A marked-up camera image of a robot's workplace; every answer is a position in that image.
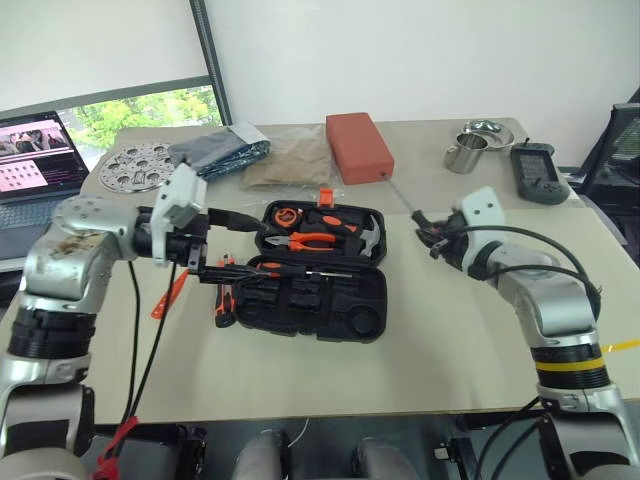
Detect red-brown rectangular block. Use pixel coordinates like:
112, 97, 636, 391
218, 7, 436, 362
325, 112, 397, 187

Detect red cable tie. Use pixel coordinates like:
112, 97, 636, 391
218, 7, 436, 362
97, 416, 140, 479

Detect yellow tape strip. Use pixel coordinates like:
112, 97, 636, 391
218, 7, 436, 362
601, 339, 640, 355

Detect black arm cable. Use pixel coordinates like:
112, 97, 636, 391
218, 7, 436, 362
462, 223, 604, 314
117, 257, 179, 421

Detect stainless steel cup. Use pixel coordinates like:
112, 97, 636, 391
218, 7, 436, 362
443, 133, 489, 174

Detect black plastic tool case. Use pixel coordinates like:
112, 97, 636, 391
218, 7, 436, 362
233, 188, 390, 347

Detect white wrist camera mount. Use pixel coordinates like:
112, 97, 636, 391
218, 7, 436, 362
452, 187, 507, 272
149, 162, 209, 267

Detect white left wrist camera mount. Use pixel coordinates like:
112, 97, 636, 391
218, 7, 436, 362
149, 162, 209, 267

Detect orange black tape measure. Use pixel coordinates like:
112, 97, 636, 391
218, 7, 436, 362
272, 207, 302, 232

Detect claw hammer orange black handle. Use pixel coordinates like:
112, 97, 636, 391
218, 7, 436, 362
304, 209, 384, 260

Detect open laptop computer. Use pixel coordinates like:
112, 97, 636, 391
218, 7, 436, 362
0, 110, 92, 262

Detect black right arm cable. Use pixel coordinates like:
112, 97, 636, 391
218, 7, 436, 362
462, 223, 604, 314

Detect round perforated metal plate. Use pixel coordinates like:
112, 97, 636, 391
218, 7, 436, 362
99, 142, 177, 194

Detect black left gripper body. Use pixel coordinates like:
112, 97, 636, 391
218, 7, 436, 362
164, 219, 212, 274

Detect black metal bracket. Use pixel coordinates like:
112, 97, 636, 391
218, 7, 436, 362
433, 434, 477, 480

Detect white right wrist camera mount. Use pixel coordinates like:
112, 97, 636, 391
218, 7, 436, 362
452, 187, 507, 272

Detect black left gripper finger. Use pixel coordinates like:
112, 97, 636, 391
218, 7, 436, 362
206, 206, 267, 235
187, 245, 262, 285

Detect dark blue plastic bag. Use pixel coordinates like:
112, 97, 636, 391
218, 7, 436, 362
167, 124, 272, 180

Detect orange handled pliers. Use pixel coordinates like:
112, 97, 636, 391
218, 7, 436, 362
264, 231, 337, 255

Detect stainless steel bowl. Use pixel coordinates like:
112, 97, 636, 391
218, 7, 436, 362
459, 118, 517, 151

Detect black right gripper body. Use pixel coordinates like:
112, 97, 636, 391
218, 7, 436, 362
438, 209, 471, 267

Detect black mesh office chair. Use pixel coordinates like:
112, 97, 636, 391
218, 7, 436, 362
574, 87, 640, 247

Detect dark grey handheld game console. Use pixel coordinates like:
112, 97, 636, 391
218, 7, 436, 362
509, 139, 572, 204

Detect long-shaft black orange screwdriver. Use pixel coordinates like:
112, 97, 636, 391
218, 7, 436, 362
380, 170, 440, 237

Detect grey window frame post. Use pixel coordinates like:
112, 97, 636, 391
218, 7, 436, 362
188, 0, 234, 127

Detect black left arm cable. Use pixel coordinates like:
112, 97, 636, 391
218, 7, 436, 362
117, 257, 179, 421

